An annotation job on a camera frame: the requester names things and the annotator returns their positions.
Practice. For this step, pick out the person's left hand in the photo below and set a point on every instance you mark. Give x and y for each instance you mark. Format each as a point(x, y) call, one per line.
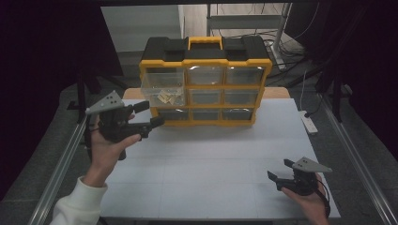
point(104, 156)

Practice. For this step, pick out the grid of small clear drawers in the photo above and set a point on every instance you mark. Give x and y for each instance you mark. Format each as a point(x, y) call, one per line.
point(206, 97)

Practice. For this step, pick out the wooden table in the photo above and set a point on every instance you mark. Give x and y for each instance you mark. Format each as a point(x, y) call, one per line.
point(275, 92)

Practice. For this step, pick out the yellow black organizer box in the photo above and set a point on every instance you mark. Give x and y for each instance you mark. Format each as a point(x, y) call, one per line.
point(205, 51)

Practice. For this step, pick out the black stand legs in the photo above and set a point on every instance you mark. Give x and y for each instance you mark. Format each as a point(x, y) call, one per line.
point(336, 97)
point(82, 90)

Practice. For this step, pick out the person's right hand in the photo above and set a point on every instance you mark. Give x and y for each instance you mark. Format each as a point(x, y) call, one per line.
point(308, 204)

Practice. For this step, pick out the aluminium floor rail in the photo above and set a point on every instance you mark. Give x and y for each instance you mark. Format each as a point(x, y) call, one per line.
point(356, 162)
point(59, 168)

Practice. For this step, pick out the grey metal stand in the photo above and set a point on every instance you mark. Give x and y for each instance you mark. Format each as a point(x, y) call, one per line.
point(247, 22)

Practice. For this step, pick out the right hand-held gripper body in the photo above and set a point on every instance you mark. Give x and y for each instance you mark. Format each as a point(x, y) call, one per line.
point(305, 179)

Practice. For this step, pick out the white power strip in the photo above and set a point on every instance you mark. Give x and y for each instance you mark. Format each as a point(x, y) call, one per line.
point(309, 122)

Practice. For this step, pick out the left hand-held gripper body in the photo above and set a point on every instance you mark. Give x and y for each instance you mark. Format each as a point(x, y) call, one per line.
point(114, 123)

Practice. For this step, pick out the clear plastic organizer drawer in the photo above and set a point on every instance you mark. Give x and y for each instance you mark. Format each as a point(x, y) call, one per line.
point(162, 79)

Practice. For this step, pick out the dark curtain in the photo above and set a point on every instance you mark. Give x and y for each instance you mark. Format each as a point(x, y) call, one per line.
point(369, 62)
point(47, 62)

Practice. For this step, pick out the white table mat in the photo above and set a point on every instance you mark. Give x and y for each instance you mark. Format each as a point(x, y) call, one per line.
point(203, 168)

